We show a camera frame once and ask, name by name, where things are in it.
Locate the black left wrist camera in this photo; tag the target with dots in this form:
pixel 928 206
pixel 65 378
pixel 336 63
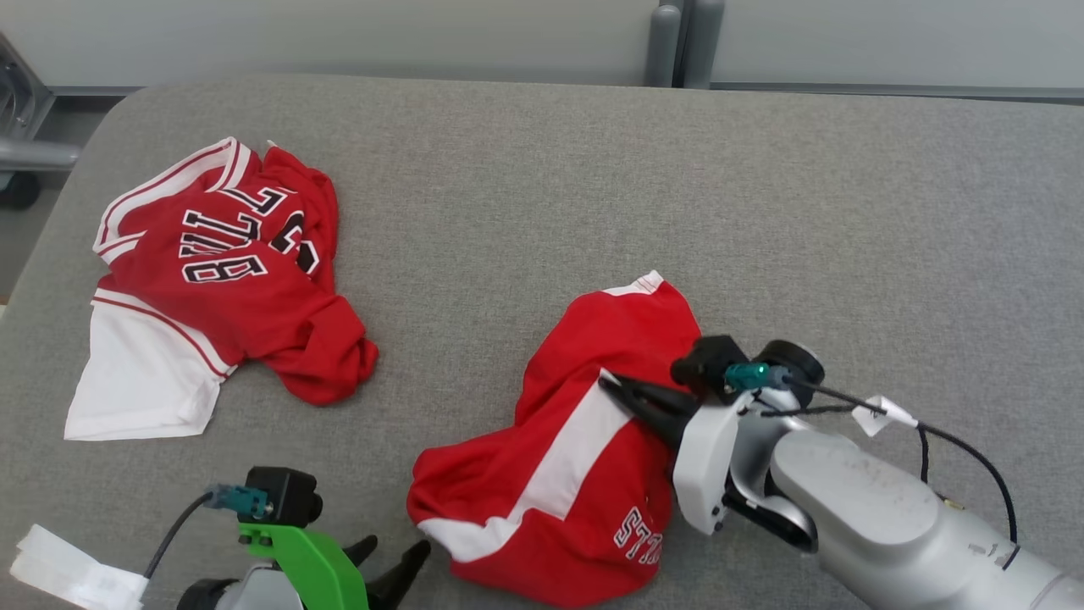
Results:
pixel 288 496

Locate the grey metal cart frame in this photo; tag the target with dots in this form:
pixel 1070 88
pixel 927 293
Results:
pixel 25 155

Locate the red jersey with black lettering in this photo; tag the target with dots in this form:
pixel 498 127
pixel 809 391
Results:
pixel 254 313

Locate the grey partition post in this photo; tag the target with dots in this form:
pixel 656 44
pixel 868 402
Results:
pixel 703 42
pixel 663 47

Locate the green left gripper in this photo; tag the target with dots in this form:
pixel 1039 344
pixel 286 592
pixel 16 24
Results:
pixel 313 563

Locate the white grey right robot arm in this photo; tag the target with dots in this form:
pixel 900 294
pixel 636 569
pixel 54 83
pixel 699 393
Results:
pixel 872 508

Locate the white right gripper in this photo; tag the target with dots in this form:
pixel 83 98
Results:
pixel 703 466

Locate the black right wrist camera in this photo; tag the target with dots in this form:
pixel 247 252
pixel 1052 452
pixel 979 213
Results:
pixel 707 360

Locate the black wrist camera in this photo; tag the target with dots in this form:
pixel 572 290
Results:
pixel 288 496
pixel 707 360

